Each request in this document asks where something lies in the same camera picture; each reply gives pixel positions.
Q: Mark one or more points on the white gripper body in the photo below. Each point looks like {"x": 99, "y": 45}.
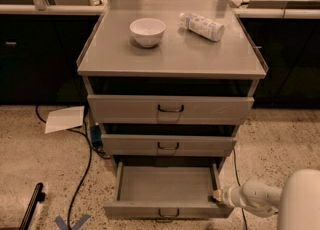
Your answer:
{"x": 229, "y": 195}

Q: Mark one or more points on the grey bottom drawer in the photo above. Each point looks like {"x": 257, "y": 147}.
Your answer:
{"x": 166, "y": 193}

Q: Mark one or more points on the grey drawer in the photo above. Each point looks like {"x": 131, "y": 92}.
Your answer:
{"x": 140, "y": 109}
{"x": 166, "y": 193}
{"x": 166, "y": 145}

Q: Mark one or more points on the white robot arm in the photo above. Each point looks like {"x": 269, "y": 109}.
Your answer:
{"x": 297, "y": 203}

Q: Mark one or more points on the grey metal drawer cabinet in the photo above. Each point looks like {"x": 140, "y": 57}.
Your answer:
{"x": 183, "y": 63}

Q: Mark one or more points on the grey middle drawer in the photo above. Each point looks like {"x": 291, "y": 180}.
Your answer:
{"x": 166, "y": 145}

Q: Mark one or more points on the grey top drawer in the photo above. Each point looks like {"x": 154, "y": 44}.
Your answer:
{"x": 140, "y": 109}

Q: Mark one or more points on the blue power adapter box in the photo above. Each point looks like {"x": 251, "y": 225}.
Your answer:
{"x": 95, "y": 135}

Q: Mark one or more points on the dark lab bench right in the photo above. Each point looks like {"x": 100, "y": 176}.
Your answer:
{"x": 290, "y": 46}

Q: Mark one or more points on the dark lab bench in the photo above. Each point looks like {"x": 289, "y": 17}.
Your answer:
{"x": 38, "y": 54}
{"x": 290, "y": 46}

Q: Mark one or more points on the white plastic bottle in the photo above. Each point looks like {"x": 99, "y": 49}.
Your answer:
{"x": 202, "y": 26}

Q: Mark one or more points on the white paper sheet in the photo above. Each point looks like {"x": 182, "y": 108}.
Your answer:
{"x": 64, "y": 119}

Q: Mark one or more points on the white ceramic bowl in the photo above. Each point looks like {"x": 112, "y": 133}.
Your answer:
{"x": 147, "y": 32}

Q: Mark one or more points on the black bar floor object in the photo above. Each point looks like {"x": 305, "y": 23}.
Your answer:
{"x": 37, "y": 196}

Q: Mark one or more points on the dark lab bench left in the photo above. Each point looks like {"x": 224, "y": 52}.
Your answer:
{"x": 38, "y": 54}

